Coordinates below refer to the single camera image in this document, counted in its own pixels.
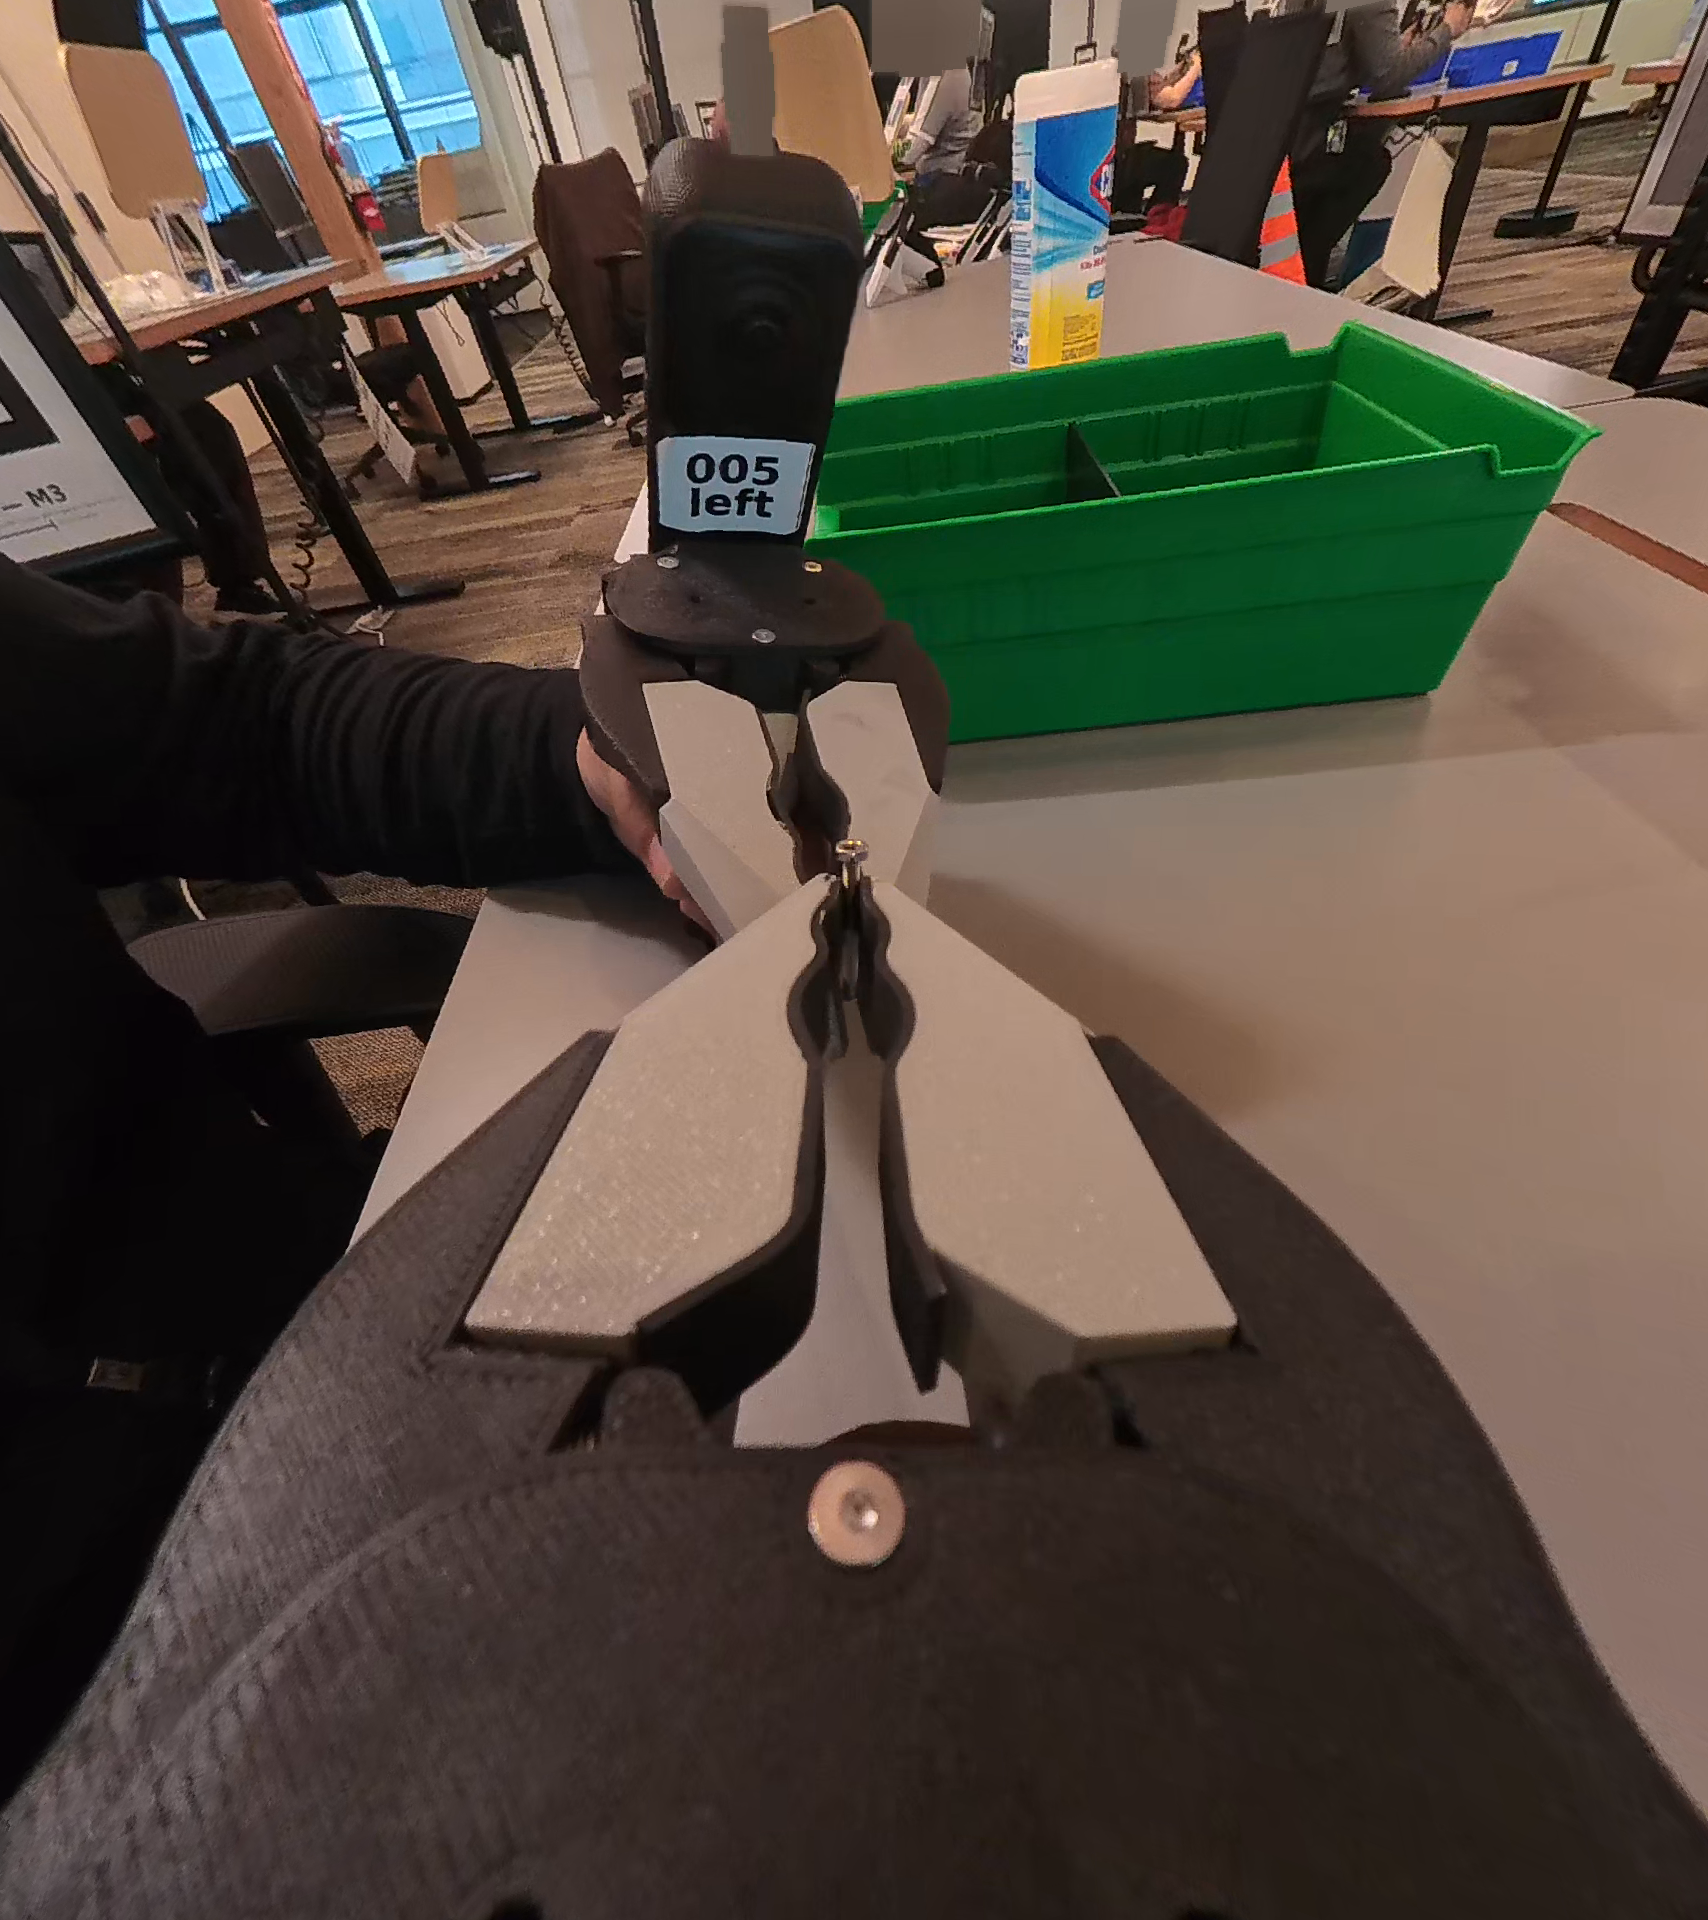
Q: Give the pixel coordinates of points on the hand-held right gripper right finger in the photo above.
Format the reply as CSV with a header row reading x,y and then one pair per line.
x,y
1049,1185

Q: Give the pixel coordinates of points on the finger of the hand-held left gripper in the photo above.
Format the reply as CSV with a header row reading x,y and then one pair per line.
x,y
713,795
884,764

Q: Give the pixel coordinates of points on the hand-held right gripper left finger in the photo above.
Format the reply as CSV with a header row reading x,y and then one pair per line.
x,y
644,1171

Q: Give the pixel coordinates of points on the small metal screw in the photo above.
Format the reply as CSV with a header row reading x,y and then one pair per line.
x,y
855,862

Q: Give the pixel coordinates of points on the green plastic bin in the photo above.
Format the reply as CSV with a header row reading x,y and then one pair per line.
x,y
1184,630

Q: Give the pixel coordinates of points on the person's left forearm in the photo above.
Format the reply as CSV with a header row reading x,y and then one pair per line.
x,y
389,751

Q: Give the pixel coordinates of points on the wooden standing desk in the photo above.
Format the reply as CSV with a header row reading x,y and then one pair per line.
x,y
434,267
224,296

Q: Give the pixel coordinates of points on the grey desk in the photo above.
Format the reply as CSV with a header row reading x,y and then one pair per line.
x,y
1394,1051

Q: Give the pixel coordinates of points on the person's left hand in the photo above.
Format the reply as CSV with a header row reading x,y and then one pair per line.
x,y
628,824

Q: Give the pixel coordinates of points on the chair with brown jacket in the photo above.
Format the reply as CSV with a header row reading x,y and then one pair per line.
x,y
592,270

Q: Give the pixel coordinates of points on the phone stand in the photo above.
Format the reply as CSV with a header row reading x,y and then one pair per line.
x,y
929,262

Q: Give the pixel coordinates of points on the wipes canister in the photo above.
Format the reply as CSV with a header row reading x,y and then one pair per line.
x,y
1061,225

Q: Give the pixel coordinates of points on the black bin divider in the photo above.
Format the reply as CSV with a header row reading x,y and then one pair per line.
x,y
1090,463

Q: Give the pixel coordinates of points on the black office chair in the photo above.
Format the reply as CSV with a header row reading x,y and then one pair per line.
x,y
298,960

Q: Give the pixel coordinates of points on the large window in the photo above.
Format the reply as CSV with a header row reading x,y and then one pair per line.
x,y
329,74

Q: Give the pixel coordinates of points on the person's black-clothed torso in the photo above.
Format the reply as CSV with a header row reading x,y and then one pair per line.
x,y
14,1125

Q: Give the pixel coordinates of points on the wooden board on stand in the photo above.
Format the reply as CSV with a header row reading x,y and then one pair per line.
x,y
134,134

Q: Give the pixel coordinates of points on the wooden post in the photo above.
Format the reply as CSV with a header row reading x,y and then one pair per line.
x,y
298,134

